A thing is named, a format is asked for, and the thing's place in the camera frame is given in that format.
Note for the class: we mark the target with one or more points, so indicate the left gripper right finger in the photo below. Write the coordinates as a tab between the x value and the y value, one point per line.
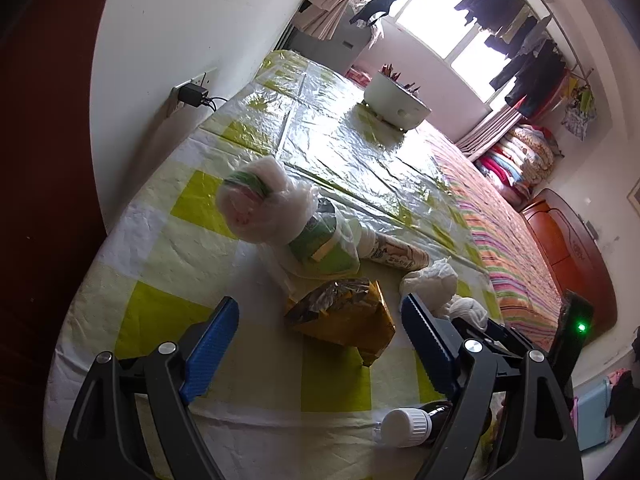
535	436

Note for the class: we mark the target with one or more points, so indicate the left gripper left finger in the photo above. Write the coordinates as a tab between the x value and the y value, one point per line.
103	438

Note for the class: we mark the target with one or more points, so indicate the white tissue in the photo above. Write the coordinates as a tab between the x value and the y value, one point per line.
434	285
469	310

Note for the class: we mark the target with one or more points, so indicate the brown bottle white cap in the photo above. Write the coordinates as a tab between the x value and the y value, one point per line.
414	427

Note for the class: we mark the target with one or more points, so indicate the golden foil snack bag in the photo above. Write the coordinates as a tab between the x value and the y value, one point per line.
350	313

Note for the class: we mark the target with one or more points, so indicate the plastic bag with green cup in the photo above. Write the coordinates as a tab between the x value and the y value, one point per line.
303	238

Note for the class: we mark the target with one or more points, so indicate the striped pink bed cover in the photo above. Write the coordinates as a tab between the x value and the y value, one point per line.
526	293

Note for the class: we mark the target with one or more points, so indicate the blue storage box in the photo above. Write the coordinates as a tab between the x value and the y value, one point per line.
593	428

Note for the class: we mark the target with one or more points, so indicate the red wooden headboard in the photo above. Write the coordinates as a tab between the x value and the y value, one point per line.
572	256

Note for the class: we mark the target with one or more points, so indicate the stack of folded quilts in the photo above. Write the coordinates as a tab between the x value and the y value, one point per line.
523	158

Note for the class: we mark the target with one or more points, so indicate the right pink curtain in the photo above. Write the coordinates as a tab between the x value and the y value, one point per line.
488	132

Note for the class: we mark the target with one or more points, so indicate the pink curtain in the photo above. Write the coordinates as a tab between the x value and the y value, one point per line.
488	132
321	18

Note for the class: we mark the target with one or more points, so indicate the red wooden door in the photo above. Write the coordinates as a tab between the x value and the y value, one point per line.
51	221

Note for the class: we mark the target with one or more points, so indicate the white plastic pen basket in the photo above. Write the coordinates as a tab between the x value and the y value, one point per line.
395	104

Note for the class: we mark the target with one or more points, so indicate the hanging dark clothes row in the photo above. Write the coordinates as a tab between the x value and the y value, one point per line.
469	58

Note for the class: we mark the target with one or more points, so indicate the white standing heater appliance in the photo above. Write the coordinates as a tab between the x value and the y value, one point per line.
337	53

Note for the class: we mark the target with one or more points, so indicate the black garment hanging low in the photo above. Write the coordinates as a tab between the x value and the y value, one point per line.
372	11

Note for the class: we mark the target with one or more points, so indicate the left pink curtain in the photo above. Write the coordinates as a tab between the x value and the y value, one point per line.
321	18

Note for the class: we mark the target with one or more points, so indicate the framed wall picture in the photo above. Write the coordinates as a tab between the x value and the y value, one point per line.
634	197

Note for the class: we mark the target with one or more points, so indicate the metal clothes rail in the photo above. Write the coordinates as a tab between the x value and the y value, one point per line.
556	31

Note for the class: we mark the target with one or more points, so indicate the black wall charger plug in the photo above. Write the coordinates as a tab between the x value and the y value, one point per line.
196	96

